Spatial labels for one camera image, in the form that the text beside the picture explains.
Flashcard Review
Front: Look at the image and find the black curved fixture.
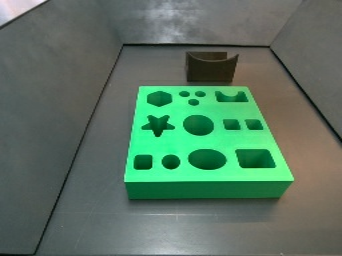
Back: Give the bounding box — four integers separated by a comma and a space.
186, 51, 239, 82

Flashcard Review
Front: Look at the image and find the green shape sorter block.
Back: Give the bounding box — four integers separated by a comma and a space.
124, 86, 294, 199

